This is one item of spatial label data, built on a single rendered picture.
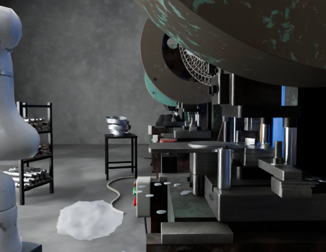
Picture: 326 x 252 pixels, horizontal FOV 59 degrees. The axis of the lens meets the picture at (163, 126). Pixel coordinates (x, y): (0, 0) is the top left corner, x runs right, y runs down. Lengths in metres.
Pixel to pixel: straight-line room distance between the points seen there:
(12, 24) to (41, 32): 7.29
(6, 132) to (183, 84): 1.47
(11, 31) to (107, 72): 6.73
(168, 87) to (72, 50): 5.86
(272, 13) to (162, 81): 1.79
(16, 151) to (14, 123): 0.08
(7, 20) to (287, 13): 0.69
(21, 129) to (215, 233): 0.61
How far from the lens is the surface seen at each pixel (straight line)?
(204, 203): 0.76
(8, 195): 0.98
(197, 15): 0.37
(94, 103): 7.58
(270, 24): 0.39
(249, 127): 0.85
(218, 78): 0.79
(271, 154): 0.81
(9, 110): 0.94
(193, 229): 0.62
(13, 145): 0.92
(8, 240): 1.01
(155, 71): 2.16
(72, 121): 7.72
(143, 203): 1.07
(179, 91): 2.14
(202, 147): 0.78
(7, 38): 0.89
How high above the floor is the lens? 0.88
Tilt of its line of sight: 3 degrees down
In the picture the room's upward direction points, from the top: straight up
